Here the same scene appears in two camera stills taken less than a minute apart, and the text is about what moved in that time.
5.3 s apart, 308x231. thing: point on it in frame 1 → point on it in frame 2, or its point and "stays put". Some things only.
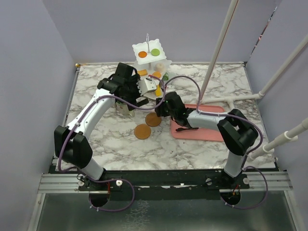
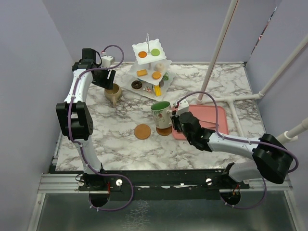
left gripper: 133,101 → 106,83
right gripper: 160,110 → 174,119
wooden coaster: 142,131 stays put
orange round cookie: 157,74 stays put
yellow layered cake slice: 158,92 stays put
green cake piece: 165,77 stays put
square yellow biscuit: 142,72 stays put
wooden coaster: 152,120 → 164,132
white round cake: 159,67 stays put
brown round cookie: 142,54 stays put
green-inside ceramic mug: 123,108 → 161,112
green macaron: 155,52 stays put
